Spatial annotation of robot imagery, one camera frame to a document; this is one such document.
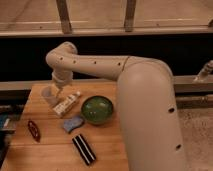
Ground tan gripper fingers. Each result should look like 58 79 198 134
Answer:
54 87 63 98

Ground right metal window post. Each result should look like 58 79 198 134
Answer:
124 0 137 32

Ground dark red pepper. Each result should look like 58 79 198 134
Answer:
27 120 41 142

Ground white fixture at right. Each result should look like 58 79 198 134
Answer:
194 60 213 82

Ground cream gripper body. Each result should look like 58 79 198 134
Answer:
52 72 73 89

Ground white ceramic cup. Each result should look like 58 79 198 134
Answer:
41 86 59 107

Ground left metal window post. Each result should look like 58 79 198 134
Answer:
56 0 72 34

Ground white toothpaste box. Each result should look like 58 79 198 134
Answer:
53 91 81 117

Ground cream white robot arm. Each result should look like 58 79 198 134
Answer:
46 42 188 171

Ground green ceramic bowl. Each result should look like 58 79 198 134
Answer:
81 96 114 125

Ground metal window post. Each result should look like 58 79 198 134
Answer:
124 0 137 32
56 0 72 34

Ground blue sponge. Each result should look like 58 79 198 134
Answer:
63 116 84 133

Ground black white striped box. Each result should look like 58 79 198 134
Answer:
72 134 96 166

